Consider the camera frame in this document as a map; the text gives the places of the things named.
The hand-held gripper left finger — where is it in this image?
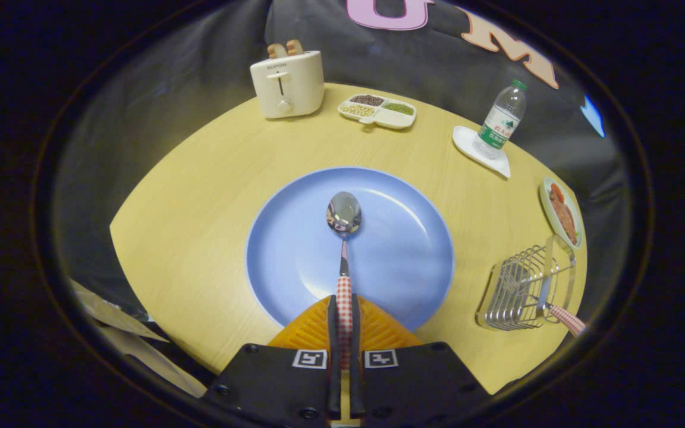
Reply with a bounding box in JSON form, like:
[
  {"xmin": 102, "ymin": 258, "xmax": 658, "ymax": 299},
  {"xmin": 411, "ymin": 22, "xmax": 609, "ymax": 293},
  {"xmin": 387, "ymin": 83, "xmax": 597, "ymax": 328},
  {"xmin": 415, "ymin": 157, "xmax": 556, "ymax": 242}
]
[{"xmin": 203, "ymin": 295, "xmax": 343, "ymax": 428}]

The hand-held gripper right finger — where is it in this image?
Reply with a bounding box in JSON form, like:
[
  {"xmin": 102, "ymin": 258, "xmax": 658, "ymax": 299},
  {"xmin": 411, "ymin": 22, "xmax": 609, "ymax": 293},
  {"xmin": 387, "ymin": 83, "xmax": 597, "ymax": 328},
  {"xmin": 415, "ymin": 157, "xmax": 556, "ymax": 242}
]
[{"xmin": 350, "ymin": 295, "xmax": 492, "ymax": 428}]

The metal spoon checkered handle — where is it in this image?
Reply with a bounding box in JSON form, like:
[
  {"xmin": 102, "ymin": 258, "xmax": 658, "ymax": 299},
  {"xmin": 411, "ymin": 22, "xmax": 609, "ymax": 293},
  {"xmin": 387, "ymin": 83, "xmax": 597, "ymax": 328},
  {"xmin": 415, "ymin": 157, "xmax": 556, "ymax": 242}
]
[{"xmin": 326, "ymin": 191, "xmax": 363, "ymax": 369}]

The metal fork checkered handle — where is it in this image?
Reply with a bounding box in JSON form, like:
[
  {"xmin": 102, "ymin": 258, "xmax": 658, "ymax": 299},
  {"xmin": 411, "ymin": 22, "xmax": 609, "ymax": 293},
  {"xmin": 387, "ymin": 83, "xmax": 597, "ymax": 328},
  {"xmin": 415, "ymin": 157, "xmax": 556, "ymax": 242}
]
[{"xmin": 536, "ymin": 256, "xmax": 587, "ymax": 337}]

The blue round plate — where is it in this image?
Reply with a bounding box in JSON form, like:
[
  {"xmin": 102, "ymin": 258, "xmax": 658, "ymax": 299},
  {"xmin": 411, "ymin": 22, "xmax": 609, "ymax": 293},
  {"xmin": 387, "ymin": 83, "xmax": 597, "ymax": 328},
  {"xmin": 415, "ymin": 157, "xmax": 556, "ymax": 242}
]
[{"xmin": 245, "ymin": 166, "xmax": 455, "ymax": 332}]

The pale green plate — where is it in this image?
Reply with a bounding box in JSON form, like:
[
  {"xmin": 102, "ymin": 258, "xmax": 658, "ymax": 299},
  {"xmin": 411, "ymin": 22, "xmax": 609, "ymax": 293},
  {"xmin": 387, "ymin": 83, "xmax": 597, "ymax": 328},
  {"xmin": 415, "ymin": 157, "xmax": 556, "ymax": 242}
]
[{"xmin": 539, "ymin": 177, "xmax": 583, "ymax": 250}]

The red-brown cooked food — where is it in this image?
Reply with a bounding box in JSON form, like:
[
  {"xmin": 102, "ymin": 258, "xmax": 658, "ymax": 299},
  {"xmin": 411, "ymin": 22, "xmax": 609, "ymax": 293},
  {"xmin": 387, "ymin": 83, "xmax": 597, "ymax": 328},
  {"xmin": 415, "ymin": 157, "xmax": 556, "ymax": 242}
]
[{"xmin": 549, "ymin": 183, "xmax": 577, "ymax": 244}]

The white square coaster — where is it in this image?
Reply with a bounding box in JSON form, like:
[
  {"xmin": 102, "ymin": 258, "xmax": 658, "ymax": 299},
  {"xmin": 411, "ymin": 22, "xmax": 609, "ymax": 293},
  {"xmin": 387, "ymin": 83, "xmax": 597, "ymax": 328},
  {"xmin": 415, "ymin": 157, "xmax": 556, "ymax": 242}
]
[{"xmin": 452, "ymin": 125, "xmax": 511, "ymax": 179}]

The white divided dish with beans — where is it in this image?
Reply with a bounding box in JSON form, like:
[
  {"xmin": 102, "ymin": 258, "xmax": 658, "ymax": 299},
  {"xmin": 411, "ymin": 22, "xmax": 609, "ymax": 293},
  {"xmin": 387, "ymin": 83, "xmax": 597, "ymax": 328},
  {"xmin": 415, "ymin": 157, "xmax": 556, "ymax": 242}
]
[{"xmin": 337, "ymin": 93, "xmax": 417, "ymax": 131}]

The cream toaster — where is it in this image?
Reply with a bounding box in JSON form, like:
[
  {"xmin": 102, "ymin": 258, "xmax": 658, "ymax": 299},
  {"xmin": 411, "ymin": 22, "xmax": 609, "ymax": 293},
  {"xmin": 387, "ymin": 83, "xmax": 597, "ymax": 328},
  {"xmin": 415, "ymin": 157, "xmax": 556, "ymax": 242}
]
[{"xmin": 250, "ymin": 51, "xmax": 325, "ymax": 119}]

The clear water bottle green cap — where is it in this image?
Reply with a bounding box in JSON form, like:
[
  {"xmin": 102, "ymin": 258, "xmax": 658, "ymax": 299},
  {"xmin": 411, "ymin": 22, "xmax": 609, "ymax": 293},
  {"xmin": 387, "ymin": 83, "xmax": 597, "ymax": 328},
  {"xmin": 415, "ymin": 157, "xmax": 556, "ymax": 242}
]
[{"xmin": 475, "ymin": 79, "xmax": 528, "ymax": 160}]

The black backdrop cloth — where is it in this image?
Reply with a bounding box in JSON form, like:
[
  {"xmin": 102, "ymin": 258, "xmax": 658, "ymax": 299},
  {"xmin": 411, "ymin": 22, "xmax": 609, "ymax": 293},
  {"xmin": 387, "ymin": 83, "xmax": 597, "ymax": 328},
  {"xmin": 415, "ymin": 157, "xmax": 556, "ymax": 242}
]
[{"xmin": 51, "ymin": 0, "xmax": 634, "ymax": 310}]

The metal wire cutlery rack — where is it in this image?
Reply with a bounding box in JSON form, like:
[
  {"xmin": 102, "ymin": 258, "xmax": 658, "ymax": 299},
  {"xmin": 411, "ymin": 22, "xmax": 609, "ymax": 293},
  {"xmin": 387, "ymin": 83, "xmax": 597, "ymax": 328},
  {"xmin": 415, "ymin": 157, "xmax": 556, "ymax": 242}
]
[{"xmin": 476, "ymin": 235, "xmax": 577, "ymax": 331}]

